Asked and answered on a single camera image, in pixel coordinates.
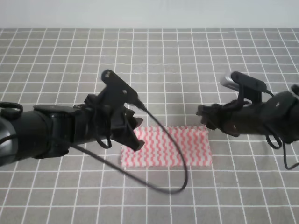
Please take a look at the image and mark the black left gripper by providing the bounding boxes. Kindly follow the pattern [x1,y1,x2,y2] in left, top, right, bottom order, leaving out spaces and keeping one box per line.
[70,93,145,151]

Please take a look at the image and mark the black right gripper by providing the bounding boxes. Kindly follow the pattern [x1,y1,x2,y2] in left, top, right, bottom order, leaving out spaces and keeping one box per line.
[196,100,248,137]

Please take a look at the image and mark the pink white wavy striped towel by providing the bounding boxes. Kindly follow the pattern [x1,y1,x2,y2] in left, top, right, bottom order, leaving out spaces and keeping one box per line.
[121,126,212,167]

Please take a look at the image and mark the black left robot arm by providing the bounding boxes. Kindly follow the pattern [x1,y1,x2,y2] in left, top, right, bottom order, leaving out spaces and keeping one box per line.
[0,94,144,166]

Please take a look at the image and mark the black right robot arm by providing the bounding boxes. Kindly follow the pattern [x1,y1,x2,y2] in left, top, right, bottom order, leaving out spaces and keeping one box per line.
[196,84,299,144]

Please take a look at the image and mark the grey checked tablecloth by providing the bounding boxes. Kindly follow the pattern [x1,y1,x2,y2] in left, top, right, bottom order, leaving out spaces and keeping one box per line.
[0,28,299,224]

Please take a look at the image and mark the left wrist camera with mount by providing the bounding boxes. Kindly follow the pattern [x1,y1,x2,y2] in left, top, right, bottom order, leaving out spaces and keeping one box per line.
[99,70,139,109]

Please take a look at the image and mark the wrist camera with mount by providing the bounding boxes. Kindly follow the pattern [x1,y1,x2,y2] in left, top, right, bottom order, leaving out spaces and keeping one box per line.
[99,70,139,109]
[220,71,267,104]

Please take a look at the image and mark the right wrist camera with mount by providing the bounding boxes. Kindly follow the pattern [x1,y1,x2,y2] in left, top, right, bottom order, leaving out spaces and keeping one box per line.
[220,71,267,104]

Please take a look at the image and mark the black left camera cable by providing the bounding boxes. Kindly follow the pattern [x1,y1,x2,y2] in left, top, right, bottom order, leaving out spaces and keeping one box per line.
[70,99,189,194]

